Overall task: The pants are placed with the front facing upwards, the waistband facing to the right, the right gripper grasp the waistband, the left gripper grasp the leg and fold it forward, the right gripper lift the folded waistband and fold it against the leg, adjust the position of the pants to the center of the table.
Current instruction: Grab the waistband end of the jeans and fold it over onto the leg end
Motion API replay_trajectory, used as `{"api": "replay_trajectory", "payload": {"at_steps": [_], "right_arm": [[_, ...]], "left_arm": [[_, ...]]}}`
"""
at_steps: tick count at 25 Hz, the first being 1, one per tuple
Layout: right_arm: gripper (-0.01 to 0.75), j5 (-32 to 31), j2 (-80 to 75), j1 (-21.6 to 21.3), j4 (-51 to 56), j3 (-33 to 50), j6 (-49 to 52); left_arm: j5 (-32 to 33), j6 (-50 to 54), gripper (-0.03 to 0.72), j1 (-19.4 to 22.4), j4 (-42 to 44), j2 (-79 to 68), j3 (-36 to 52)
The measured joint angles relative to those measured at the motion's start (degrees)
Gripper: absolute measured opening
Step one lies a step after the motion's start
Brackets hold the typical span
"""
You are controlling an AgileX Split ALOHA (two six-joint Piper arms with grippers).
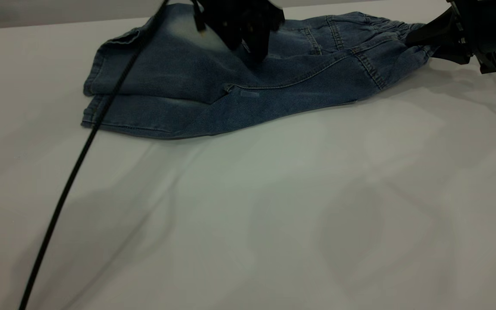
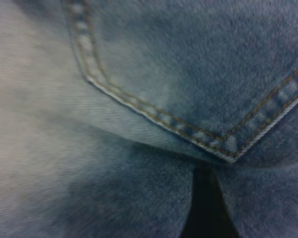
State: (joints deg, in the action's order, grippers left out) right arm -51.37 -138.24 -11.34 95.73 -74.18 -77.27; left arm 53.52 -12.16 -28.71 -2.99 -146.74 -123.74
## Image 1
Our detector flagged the thick black cable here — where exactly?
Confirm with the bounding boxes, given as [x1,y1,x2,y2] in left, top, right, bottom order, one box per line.
[18,0,171,310]

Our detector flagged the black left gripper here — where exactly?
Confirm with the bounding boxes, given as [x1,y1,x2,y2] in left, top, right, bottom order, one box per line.
[201,0,285,61]

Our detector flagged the blue faded denim pants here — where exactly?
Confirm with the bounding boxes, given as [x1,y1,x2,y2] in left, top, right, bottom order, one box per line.
[81,3,440,140]

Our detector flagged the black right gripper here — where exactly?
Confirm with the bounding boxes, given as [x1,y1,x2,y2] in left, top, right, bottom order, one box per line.
[405,0,496,74]

